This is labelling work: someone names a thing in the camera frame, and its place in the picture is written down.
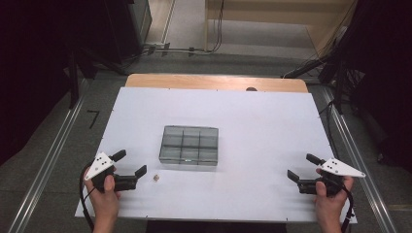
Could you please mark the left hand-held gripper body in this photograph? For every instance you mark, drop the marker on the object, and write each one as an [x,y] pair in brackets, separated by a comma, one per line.
[100,165]

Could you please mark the black metal stand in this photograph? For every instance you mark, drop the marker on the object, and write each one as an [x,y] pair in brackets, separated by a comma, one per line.
[74,81]

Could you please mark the dark cabinet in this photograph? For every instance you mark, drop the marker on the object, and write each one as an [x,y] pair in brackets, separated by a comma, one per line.
[129,29]

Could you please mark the metal floor rail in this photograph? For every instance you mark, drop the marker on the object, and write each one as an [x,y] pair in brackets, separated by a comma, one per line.
[48,161]
[356,161]

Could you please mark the person's right hand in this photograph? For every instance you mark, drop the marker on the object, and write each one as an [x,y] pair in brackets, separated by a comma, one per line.
[330,205]

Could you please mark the white board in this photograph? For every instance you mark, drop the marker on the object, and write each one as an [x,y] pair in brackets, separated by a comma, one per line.
[226,106]

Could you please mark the light wooden shelf unit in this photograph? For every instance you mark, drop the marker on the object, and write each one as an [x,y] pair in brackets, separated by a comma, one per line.
[275,8]

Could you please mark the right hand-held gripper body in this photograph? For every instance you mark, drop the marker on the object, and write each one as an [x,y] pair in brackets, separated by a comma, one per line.
[340,167]

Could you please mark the black tripod stand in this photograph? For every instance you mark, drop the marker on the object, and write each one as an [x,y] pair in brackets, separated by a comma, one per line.
[338,81]

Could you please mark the clear compartment storage box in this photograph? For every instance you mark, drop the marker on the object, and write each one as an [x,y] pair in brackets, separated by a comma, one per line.
[189,145]

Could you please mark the dark curtain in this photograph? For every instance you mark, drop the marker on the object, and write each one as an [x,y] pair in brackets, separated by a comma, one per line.
[385,81]
[32,81]

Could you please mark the person's left hand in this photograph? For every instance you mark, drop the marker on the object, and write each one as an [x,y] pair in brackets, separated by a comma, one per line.
[105,202]

